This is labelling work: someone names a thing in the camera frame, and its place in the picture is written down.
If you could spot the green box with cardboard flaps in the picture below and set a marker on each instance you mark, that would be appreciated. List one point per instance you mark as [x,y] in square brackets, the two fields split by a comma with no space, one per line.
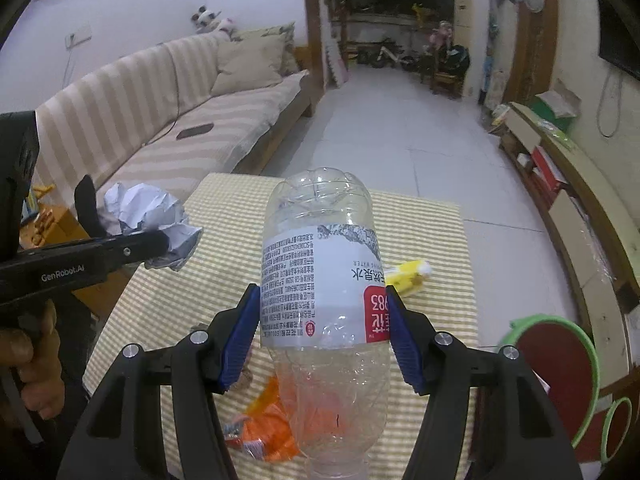
[552,105]

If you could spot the white paper ball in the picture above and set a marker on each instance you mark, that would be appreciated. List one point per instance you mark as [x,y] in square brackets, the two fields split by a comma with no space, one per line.
[145,207]

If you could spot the white wall outlet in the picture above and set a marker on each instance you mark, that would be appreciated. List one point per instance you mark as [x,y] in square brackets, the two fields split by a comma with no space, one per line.
[78,40]

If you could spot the yellow snack wrapper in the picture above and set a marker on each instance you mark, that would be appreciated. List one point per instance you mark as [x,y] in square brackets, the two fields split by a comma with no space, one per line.
[407,277]

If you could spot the yellow toy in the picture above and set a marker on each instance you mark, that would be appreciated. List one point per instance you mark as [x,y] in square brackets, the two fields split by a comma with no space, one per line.
[418,12]

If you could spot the wall-mounted black television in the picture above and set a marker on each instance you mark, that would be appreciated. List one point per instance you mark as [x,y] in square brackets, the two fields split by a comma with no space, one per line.
[622,40]

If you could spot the red stool with green rim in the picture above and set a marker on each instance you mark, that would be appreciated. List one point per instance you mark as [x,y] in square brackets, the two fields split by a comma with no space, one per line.
[555,375]

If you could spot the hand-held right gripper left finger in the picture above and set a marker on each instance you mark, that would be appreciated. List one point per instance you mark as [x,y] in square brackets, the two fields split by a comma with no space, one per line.
[240,340]

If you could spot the white balance bike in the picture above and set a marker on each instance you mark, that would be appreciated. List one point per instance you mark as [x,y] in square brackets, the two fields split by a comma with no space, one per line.
[392,55]

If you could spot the striped beige sofa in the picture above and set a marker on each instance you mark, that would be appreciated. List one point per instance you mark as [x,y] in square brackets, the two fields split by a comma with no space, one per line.
[150,110]

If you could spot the pink doll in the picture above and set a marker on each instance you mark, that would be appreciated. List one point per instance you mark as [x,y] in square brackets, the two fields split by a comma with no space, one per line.
[442,35]

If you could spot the red flat box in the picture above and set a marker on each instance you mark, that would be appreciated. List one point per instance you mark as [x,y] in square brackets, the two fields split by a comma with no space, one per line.
[547,170]

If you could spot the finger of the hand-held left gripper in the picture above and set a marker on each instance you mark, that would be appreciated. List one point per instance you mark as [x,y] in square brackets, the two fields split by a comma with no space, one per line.
[140,250]

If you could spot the orange snack wrapper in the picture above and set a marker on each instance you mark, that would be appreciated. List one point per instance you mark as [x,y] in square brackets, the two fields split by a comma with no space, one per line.
[272,425]

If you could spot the clear plastic bottle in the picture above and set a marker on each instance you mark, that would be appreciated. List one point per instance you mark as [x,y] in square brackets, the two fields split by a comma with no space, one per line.
[320,260]

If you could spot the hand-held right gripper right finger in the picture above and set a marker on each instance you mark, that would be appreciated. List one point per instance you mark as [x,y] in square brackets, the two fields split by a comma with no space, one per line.
[405,345]

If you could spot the black curved plastic object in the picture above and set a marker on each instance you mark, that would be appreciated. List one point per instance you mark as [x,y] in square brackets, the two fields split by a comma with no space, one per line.
[92,210]

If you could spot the long wooden television cabinet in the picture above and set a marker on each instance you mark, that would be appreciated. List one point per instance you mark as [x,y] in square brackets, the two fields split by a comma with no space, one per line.
[590,240]

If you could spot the white spotted plush toy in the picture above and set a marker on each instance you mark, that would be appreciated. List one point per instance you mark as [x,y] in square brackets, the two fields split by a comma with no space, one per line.
[210,22]

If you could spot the person's left hand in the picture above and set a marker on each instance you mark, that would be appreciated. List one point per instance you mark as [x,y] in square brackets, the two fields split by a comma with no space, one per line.
[35,385]

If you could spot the floral beige pillow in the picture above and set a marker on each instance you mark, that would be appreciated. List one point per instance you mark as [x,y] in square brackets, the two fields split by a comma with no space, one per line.
[287,40]

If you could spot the plain beige pillow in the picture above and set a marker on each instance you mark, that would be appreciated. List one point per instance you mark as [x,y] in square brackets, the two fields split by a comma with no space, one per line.
[250,67]

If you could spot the wooden chair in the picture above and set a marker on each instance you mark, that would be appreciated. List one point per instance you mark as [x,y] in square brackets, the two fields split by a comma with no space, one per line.
[447,77]

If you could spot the flat black case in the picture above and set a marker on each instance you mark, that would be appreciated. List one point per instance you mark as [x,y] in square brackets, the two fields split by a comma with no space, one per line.
[195,131]

